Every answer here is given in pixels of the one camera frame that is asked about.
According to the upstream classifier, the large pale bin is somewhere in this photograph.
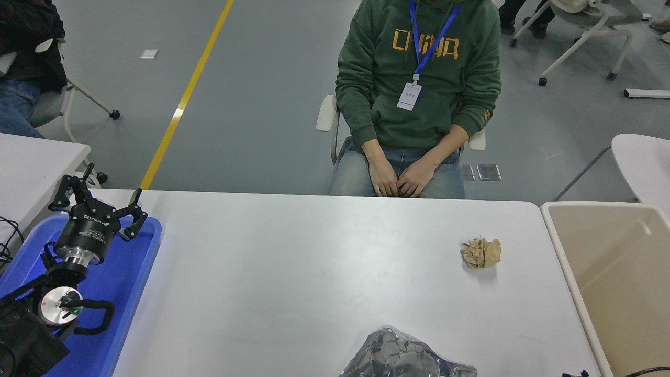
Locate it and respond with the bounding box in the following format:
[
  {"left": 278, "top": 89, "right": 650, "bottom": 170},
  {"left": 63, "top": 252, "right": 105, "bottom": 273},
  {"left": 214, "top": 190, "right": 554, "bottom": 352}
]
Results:
[{"left": 540, "top": 201, "right": 670, "bottom": 377}]

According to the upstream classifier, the silver foil tray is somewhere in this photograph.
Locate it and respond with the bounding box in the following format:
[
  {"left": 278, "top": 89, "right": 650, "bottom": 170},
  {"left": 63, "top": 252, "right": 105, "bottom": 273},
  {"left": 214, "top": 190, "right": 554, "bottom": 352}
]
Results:
[{"left": 339, "top": 325, "right": 478, "bottom": 377}]

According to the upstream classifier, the yellow floor tape line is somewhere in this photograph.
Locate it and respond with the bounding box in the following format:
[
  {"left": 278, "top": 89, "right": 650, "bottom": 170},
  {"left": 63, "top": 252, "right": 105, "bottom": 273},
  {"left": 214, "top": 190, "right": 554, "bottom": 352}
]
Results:
[{"left": 139, "top": 0, "right": 235, "bottom": 190}]

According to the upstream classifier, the person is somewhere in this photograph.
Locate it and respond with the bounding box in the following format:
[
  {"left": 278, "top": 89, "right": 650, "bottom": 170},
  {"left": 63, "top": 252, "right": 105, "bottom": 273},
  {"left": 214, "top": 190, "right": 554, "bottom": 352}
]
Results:
[
  {"left": 0, "top": 0, "right": 68, "bottom": 138},
  {"left": 328, "top": 0, "right": 502, "bottom": 199},
  {"left": 499, "top": 0, "right": 556, "bottom": 38}
]

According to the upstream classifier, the blue plastic tray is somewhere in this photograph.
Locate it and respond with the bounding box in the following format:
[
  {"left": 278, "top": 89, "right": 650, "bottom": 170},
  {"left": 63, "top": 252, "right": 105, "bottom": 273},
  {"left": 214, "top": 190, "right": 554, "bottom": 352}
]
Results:
[{"left": 0, "top": 214, "right": 163, "bottom": 377}]

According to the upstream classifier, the grey wheeled chair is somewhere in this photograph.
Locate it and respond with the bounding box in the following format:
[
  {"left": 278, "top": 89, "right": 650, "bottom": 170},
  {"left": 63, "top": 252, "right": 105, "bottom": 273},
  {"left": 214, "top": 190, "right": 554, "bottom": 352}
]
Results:
[{"left": 29, "top": 37, "right": 121, "bottom": 188}]

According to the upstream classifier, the white side table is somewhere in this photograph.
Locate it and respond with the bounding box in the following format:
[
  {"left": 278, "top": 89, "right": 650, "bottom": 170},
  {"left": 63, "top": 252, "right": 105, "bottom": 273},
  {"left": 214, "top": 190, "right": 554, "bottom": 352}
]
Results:
[{"left": 0, "top": 132, "right": 92, "bottom": 247}]

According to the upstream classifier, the grey chair with white armrests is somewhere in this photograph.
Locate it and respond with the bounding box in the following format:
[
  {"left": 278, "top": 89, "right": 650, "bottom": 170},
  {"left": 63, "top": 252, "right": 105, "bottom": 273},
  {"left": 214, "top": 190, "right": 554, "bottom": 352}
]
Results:
[{"left": 316, "top": 94, "right": 486, "bottom": 165}]

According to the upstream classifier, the thin black cable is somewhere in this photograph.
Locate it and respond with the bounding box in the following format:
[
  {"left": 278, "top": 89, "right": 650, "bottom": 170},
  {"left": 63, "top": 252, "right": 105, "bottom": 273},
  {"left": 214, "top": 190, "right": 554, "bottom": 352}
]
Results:
[{"left": 0, "top": 216, "right": 25, "bottom": 275}]

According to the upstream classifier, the tan paper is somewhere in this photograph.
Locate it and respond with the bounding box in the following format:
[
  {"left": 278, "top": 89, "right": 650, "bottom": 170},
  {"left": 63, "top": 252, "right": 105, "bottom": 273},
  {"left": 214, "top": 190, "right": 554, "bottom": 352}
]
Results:
[{"left": 461, "top": 237, "right": 502, "bottom": 269}]

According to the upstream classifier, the person's right hand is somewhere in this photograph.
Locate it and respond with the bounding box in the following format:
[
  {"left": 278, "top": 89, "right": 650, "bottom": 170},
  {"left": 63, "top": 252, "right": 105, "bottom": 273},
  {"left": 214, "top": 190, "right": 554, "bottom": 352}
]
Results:
[{"left": 368, "top": 156, "right": 401, "bottom": 198}]

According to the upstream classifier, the person's left hand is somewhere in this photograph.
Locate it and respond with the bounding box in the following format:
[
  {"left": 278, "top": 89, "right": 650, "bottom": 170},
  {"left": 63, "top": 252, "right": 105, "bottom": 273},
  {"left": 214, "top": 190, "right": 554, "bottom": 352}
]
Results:
[{"left": 398, "top": 158, "right": 440, "bottom": 198}]

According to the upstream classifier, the white-framed wheeled chair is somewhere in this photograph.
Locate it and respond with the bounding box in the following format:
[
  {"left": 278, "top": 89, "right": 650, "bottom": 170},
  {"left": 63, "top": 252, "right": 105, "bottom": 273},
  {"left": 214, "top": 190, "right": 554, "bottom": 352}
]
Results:
[{"left": 509, "top": 0, "right": 634, "bottom": 87}]

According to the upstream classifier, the white rounded table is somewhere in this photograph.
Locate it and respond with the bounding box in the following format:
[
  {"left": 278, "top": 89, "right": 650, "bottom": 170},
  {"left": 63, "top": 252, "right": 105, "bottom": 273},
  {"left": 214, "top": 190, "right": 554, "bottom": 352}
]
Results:
[{"left": 554, "top": 133, "right": 670, "bottom": 216}]

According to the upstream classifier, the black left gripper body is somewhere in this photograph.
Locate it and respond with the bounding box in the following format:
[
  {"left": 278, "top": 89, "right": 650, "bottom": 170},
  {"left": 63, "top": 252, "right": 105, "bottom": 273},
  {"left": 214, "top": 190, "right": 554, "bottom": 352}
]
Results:
[{"left": 54, "top": 201, "right": 122, "bottom": 258}]

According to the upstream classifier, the white bar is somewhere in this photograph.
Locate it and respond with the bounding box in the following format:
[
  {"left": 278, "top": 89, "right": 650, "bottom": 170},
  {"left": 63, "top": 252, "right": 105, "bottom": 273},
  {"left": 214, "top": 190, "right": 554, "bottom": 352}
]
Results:
[{"left": 624, "top": 88, "right": 670, "bottom": 99}]

